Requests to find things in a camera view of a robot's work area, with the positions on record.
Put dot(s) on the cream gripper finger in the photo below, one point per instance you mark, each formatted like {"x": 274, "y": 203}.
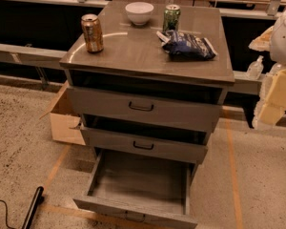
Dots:
{"x": 271, "y": 106}
{"x": 262, "y": 42}

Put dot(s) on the green soda can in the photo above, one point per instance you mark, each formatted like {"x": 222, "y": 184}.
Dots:
{"x": 171, "y": 17}

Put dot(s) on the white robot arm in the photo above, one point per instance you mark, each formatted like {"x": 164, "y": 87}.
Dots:
{"x": 278, "y": 40}

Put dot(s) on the grey top drawer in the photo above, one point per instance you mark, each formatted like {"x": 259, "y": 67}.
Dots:
{"x": 144, "y": 109}

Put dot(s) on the grey drawer cabinet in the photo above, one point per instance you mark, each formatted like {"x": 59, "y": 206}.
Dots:
{"x": 133, "y": 62}

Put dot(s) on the grey open bottom drawer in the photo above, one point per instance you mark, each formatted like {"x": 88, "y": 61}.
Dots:
{"x": 142, "y": 189}

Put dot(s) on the orange soda can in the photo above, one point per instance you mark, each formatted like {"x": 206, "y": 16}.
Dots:
{"x": 92, "y": 31}

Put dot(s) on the grey middle drawer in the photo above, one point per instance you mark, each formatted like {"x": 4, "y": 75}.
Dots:
{"x": 145, "y": 146}

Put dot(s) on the clear sanitizer bottle right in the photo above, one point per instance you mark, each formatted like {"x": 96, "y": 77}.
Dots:
{"x": 275, "y": 69}

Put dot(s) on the clear sanitizer bottle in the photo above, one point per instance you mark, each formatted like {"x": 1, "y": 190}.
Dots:
{"x": 255, "y": 69}
{"x": 275, "y": 69}

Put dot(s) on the clear sanitizer bottle left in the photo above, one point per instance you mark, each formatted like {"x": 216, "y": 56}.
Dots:
{"x": 255, "y": 69}

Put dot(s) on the blue chip bag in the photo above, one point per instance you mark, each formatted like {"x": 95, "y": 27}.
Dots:
{"x": 185, "y": 46}

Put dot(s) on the white bowl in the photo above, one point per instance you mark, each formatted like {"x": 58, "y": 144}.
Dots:
{"x": 139, "y": 13}

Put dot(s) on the cardboard box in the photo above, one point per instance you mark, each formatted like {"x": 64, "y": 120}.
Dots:
{"x": 65, "y": 123}

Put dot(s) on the black rod on floor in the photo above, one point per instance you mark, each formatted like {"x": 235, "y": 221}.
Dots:
{"x": 36, "y": 201}

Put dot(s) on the metal rail shelf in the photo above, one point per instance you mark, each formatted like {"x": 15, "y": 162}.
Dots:
{"x": 44, "y": 58}

